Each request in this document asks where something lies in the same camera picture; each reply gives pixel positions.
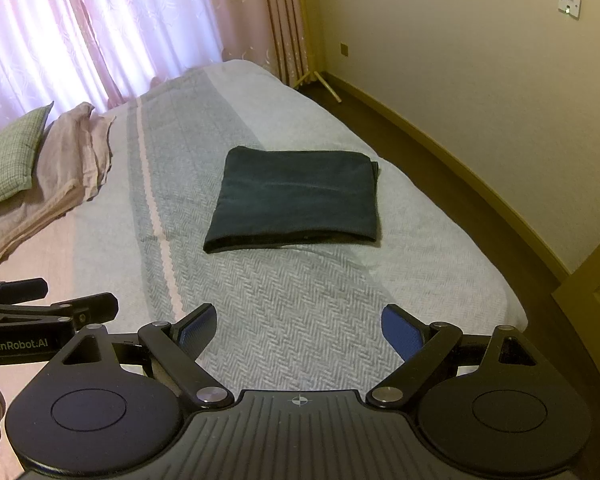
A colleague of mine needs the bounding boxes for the dark blue denim jeans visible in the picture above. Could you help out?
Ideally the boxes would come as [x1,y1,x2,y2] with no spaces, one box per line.
[204,146,379,254]

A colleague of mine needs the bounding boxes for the green checked cushion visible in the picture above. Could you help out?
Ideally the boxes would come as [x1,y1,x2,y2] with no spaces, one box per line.
[0,102,54,203]

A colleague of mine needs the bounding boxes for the pink grey striped bedspread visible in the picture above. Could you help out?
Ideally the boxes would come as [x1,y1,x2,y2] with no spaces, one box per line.
[0,61,527,391]

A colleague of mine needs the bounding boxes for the pink curtain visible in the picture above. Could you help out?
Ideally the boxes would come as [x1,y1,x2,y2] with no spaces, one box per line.
[0,0,279,129]

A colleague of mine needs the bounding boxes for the wooden drying rack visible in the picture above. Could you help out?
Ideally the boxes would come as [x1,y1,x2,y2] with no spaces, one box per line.
[266,0,342,104]

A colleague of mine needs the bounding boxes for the white wall switch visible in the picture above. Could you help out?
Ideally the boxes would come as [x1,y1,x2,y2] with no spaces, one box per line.
[557,0,582,20]

